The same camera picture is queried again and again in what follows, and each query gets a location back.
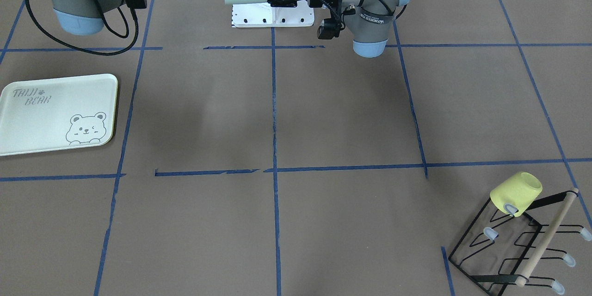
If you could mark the cream bear print tray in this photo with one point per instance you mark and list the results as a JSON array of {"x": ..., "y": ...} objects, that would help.
[{"x": 57, "y": 114}]

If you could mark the yellow plastic cup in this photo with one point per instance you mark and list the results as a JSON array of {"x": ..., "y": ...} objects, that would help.
[{"x": 516, "y": 193}]

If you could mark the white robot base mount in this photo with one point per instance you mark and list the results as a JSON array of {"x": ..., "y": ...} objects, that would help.
[{"x": 262, "y": 15}]

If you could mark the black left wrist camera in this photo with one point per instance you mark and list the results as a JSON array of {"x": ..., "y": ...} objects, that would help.
[{"x": 329, "y": 28}]

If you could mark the black wire cup rack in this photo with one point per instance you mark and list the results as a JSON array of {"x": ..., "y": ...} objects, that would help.
[{"x": 499, "y": 250}]

